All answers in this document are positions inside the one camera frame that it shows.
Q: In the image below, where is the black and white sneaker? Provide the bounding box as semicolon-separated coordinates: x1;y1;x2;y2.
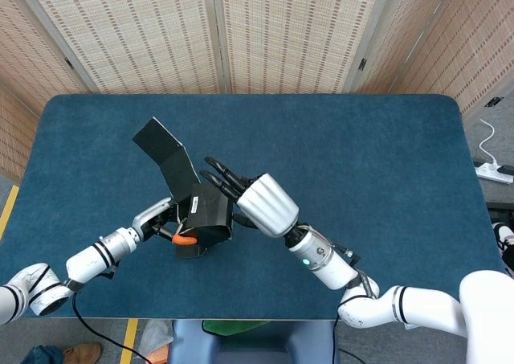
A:
492;222;514;279

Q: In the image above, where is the white power strip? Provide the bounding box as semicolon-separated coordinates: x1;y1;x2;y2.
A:
475;161;514;184

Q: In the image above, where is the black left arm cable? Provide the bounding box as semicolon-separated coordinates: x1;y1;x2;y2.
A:
71;291;152;364

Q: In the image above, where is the blue felt table cover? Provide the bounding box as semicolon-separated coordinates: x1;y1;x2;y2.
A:
0;93;509;321

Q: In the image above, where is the woven bamboo screen panel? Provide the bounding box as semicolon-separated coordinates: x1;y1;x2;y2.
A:
206;0;397;96
345;0;471;96
393;0;514;116
0;86;41;182
0;0;100;116
7;0;226;96

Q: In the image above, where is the yellow floor tape strip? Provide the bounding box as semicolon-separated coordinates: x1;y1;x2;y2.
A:
0;184;20;240
119;318;140;364

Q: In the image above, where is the brown leather shoe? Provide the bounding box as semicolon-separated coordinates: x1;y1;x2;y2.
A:
63;342;102;364

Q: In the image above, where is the grey crumpled cloth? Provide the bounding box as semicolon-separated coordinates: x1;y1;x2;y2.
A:
140;319;174;357

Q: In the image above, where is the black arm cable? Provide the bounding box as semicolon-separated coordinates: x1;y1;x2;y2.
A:
71;291;152;364
331;314;365;363

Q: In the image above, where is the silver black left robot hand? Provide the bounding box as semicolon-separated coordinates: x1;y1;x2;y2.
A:
131;197;181;241

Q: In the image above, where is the black cardboard folding box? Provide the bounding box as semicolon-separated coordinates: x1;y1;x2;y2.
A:
132;117;235;260

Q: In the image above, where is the black furniture base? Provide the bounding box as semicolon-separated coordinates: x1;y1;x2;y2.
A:
486;201;514;223

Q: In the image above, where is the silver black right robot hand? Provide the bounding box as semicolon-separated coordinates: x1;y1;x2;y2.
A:
199;157;301;239

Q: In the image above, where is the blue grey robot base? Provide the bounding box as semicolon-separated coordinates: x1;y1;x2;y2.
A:
166;318;341;364

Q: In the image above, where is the white power cable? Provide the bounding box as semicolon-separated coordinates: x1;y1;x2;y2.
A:
478;118;501;168

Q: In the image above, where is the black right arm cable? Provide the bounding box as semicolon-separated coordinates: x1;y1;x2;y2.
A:
331;314;365;363

